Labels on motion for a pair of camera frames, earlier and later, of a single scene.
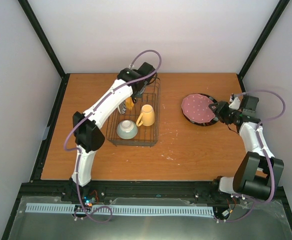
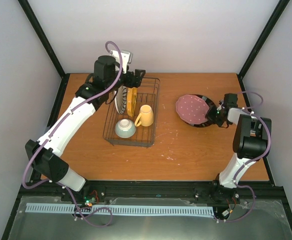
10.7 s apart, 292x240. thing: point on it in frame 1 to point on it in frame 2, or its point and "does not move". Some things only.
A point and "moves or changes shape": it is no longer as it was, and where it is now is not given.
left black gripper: [138, 95] to [137, 79]
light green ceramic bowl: [127, 129] does not move
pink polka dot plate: [195, 107] moves or changes shape
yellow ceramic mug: [147, 116] does not move
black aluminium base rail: [142, 192] does not move
